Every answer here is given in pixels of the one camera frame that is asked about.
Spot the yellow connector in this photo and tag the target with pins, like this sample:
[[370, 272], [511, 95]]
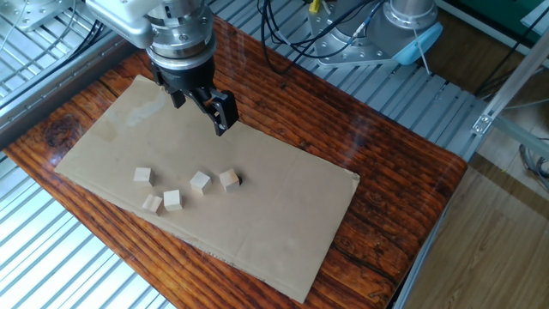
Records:
[[314, 6]]

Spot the brown cardboard sheet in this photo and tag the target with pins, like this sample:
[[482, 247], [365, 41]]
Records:
[[257, 214]]

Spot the light wooden cube block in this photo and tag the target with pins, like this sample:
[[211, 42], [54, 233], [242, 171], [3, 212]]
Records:
[[200, 182], [143, 176], [173, 200], [152, 203], [229, 179]]

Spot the aluminium frame post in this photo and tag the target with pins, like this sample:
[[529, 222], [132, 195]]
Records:
[[510, 83]]

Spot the white zip tie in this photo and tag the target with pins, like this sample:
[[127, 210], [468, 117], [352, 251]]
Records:
[[421, 50]]

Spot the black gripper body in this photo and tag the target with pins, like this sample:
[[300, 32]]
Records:
[[184, 77]]

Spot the aluminium frame crossbar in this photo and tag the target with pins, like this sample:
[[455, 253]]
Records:
[[523, 134]]

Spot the silver aluminium mounting plate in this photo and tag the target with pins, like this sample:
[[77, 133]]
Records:
[[34, 13]]

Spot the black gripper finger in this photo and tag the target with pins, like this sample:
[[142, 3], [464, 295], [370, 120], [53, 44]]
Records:
[[177, 99], [223, 113]]

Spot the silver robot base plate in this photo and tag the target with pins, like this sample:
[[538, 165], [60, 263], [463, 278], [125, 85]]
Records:
[[343, 53]]

